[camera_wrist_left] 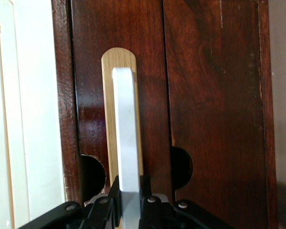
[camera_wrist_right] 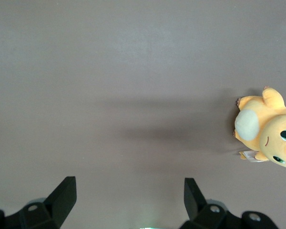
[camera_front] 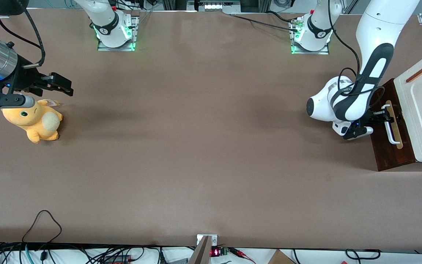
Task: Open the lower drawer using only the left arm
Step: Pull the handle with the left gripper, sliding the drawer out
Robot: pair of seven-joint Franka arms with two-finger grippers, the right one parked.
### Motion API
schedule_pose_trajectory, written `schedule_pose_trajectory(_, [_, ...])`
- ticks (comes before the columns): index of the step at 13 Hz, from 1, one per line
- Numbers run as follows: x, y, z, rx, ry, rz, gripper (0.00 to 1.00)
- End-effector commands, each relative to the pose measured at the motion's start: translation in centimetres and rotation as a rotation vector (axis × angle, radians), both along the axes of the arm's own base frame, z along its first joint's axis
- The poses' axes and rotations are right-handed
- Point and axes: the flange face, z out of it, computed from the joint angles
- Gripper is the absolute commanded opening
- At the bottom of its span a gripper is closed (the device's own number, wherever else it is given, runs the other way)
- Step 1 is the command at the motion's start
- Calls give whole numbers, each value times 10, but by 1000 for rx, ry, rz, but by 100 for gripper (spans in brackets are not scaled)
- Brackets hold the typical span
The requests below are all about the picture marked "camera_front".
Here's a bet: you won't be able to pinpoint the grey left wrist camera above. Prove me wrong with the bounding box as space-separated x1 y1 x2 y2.
343 125 374 141

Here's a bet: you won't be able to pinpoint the orange cabinet handle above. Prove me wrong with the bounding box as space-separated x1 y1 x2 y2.
406 65 422 83

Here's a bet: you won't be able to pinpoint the black floor cable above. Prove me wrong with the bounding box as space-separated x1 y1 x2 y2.
344 248 382 261

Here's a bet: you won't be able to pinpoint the orange plush toy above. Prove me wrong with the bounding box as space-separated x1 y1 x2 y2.
1 99 64 144

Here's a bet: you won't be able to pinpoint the black table cable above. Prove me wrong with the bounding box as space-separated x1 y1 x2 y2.
229 12 300 33

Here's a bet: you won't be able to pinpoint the dark wooden drawer front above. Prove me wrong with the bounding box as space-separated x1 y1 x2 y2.
369 78 417 172

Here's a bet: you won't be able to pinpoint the metal table bracket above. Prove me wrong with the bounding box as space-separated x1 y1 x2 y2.
196 234 218 247

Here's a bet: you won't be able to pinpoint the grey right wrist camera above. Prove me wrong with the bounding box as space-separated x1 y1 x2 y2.
0 93 36 109

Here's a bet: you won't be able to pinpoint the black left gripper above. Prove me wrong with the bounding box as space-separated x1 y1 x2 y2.
364 107 395 127

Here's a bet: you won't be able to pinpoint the red black test leads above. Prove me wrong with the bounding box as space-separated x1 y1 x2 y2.
229 247 257 264

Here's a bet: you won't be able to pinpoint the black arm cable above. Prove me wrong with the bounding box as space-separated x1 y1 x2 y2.
327 0 386 99
0 8 47 70

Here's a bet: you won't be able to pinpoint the grey camera mount bar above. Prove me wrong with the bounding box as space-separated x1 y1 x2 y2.
187 236 212 264

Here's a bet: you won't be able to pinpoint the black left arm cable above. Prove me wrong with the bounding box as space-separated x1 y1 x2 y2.
327 0 386 99

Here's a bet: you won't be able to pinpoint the white drawer handle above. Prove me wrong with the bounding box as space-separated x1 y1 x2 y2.
380 104 402 146

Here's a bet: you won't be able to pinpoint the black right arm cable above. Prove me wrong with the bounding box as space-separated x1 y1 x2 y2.
0 8 47 70

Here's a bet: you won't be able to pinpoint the white power strip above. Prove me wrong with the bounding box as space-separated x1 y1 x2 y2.
198 0 241 14

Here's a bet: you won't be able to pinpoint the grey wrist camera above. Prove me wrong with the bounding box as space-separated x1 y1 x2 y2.
0 93 36 109
343 125 374 141

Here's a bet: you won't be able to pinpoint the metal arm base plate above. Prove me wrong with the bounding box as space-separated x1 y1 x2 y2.
97 15 140 52
290 16 330 55

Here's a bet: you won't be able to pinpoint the brown cardboard piece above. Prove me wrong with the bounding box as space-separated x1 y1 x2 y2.
267 249 296 264

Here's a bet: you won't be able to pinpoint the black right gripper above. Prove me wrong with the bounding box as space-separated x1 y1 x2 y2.
0 65 74 97

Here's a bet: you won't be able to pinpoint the black looped cable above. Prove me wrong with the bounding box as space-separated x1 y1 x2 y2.
22 210 63 243

